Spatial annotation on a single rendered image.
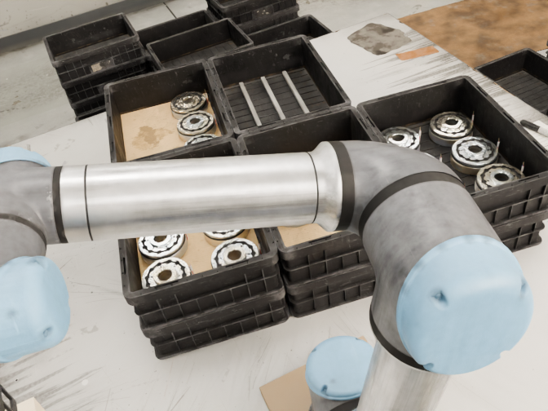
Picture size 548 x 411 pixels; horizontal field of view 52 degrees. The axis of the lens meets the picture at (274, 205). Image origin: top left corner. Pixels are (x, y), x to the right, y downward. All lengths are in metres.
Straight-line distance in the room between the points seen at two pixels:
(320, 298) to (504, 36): 2.66
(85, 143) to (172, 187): 1.39
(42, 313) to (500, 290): 0.35
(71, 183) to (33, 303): 0.14
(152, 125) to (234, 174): 1.12
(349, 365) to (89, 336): 0.67
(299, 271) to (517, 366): 0.46
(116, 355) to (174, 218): 0.79
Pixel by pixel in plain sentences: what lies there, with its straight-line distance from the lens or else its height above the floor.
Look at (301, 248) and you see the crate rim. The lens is 1.08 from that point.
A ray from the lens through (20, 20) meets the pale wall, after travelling 4.45.
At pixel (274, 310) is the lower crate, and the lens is 1.20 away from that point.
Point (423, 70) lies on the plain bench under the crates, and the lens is 1.98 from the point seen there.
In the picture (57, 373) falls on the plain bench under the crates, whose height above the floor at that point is 0.70.
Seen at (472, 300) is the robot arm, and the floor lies 1.35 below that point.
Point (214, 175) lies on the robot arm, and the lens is 0.55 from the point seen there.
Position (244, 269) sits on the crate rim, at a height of 0.92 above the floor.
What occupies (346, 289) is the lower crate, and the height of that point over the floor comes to 0.76.
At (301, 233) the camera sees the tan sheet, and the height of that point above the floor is 0.83.
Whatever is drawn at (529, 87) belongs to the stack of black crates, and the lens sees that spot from 2.72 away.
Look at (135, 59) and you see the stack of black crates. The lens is 2.78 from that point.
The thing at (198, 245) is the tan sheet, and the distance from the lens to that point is 1.26.
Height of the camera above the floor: 1.73
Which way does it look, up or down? 44 degrees down
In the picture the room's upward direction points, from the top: 10 degrees counter-clockwise
